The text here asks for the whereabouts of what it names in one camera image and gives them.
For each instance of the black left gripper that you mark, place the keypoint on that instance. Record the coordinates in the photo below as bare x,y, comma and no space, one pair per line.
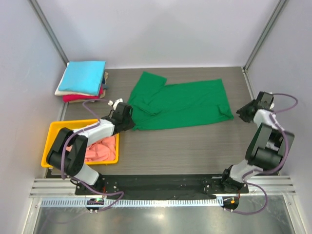
130,125

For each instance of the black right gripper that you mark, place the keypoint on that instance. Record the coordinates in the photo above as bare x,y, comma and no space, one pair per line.
241,111

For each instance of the green t shirt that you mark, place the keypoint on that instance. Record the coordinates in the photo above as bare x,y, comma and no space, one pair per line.
157,105

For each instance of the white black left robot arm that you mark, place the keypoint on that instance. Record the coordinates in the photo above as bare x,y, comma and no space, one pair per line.
68,150

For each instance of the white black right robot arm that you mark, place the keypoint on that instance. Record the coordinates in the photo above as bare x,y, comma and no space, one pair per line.
268,149

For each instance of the tan folded shirt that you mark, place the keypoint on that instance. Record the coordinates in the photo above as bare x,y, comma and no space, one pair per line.
104,85

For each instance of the pink t shirt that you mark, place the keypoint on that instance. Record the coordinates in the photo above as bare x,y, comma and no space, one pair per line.
102,151

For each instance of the yellow plastic bin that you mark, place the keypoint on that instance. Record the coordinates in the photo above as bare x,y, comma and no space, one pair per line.
73,124

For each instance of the light blue folded shirt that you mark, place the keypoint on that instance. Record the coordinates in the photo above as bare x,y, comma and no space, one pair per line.
83,77

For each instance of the red folded shirt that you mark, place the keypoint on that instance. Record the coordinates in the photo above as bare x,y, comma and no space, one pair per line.
75,97

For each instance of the cream folded shirt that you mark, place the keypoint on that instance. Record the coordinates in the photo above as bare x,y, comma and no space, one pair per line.
62,93

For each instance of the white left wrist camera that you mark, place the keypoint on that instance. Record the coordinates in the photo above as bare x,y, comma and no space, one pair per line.
115,103

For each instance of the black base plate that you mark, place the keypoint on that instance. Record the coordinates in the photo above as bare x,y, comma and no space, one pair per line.
191,183

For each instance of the right aluminium frame post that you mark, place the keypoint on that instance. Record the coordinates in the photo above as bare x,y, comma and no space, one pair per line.
281,4

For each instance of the aluminium frame post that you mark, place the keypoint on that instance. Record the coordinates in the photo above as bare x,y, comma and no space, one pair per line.
281,4
48,29

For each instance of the white slotted cable duct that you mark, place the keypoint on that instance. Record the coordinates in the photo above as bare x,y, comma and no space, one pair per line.
97,203

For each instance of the left aluminium frame post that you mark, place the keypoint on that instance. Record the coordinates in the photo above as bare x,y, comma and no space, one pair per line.
48,29

